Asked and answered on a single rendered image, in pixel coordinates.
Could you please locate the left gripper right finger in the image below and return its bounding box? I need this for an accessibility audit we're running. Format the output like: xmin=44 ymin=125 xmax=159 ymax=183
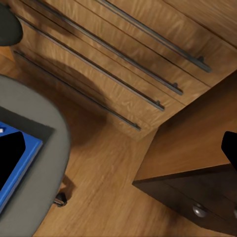
xmin=221 ymin=131 xmax=237 ymax=171

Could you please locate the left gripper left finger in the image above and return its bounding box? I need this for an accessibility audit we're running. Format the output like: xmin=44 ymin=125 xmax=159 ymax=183
xmin=0 ymin=131 xmax=26 ymax=191

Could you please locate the folder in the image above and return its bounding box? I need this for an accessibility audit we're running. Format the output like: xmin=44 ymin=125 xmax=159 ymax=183
xmin=0 ymin=121 xmax=43 ymax=213

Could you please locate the swivel chair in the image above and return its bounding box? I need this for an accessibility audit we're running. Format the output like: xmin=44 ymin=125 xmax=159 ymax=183
xmin=0 ymin=2 xmax=72 ymax=237

